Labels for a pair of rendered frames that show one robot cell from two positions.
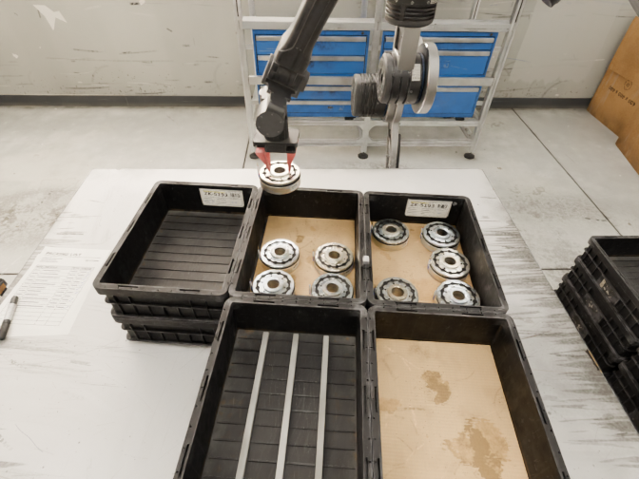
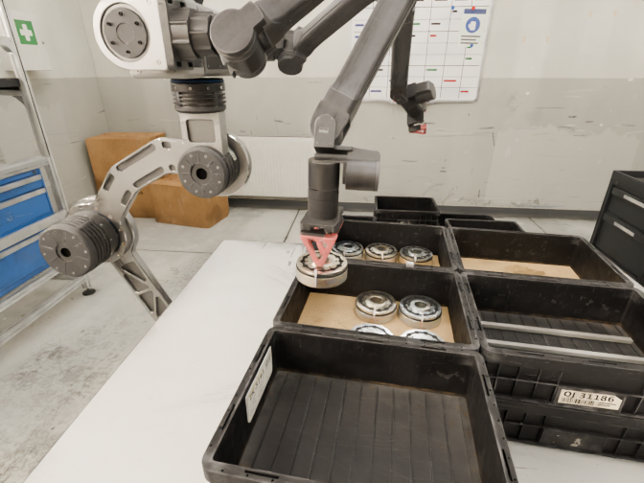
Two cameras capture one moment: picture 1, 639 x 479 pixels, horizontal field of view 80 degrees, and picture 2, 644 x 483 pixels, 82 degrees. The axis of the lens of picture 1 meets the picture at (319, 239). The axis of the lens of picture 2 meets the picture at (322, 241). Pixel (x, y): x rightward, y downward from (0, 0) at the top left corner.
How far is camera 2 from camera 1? 105 cm
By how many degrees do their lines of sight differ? 67
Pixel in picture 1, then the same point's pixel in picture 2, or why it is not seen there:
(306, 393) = (529, 340)
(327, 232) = (326, 310)
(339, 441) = (559, 326)
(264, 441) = not seen: hidden behind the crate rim
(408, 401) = not seen: hidden behind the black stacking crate
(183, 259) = (367, 459)
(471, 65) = (34, 207)
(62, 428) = not seen: outside the picture
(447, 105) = (37, 257)
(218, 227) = (295, 415)
